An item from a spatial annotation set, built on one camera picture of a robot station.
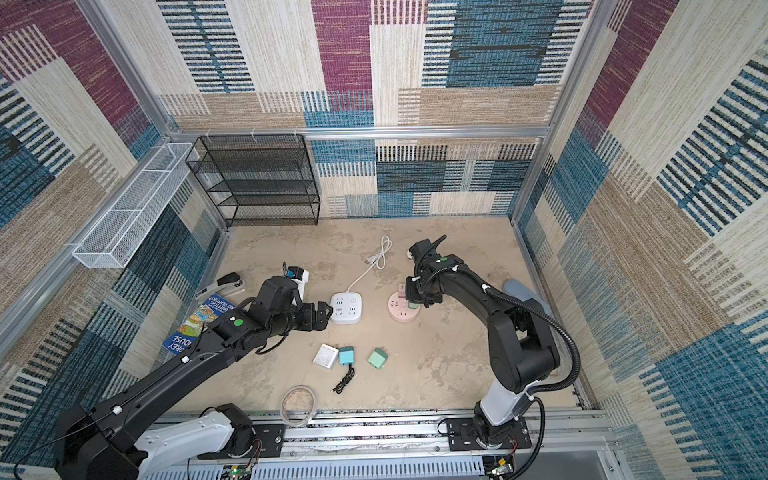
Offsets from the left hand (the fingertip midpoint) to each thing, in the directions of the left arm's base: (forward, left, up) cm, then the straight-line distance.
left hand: (320, 305), depth 79 cm
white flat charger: (-8, 0, -14) cm, 16 cm away
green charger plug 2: (-8, -15, -15) cm, 23 cm away
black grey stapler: (+16, +35, -14) cm, 41 cm away
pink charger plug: (+10, -22, -9) cm, 26 cm away
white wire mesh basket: (+15, +46, +17) cm, 51 cm away
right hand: (+6, -26, -9) cm, 28 cm away
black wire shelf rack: (+50, +29, +1) cm, 58 cm away
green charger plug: (+2, -25, -4) cm, 25 cm away
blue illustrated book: (+1, +40, -14) cm, 42 cm away
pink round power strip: (+6, -21, -14) cm, 26 cm away
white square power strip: (+7, -5, -14) cm, 17 cm away
